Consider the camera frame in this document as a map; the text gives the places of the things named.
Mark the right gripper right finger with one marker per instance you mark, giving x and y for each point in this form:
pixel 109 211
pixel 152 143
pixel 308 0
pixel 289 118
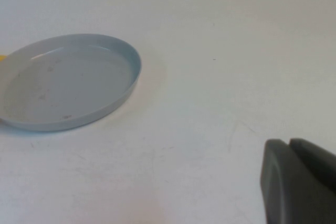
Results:
pixel 317 161

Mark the grey-blue round plate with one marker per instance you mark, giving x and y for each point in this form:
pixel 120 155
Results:
pixel 71 85

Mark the orange-tinted mango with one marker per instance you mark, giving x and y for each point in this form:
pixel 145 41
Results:
pixel 2 58

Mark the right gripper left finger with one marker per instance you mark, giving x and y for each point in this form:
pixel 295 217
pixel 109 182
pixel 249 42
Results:
pixel 283 187

